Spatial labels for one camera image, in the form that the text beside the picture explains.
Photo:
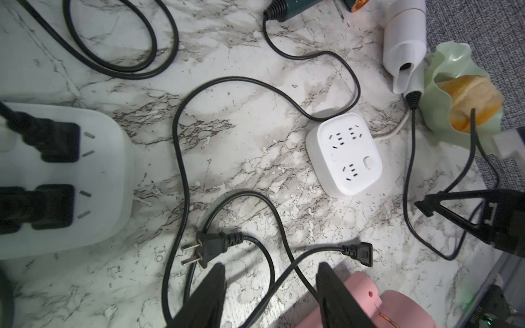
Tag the right white power strip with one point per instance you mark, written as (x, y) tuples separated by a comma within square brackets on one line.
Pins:
[(344, 155)]

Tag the white hair dryer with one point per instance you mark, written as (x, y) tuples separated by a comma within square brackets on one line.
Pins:
[(405, 46)]

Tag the bread roll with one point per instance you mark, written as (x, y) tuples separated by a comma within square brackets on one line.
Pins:
[(471, 92)]

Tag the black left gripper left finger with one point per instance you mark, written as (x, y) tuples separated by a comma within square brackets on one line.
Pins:
[(205, 307)]

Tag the pink folded hair dryer front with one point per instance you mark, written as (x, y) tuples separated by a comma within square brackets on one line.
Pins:
[(387, 309)]

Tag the light green scalloped plate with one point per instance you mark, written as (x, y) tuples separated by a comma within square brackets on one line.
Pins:
[(449, 61)]

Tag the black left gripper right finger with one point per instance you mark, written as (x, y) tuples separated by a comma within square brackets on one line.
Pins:
[(337, 306)]

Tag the green hair dryer orange nozzle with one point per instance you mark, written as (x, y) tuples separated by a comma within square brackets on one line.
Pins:
[(283, 10)]

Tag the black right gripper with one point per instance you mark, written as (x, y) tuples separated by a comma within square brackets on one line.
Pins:
[(499, 223)]

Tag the white power strip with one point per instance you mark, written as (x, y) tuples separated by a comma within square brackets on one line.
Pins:
[(103, 180), (344, 155)]

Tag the left white power strip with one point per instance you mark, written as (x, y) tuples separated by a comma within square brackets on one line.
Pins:
[(103, 180)]

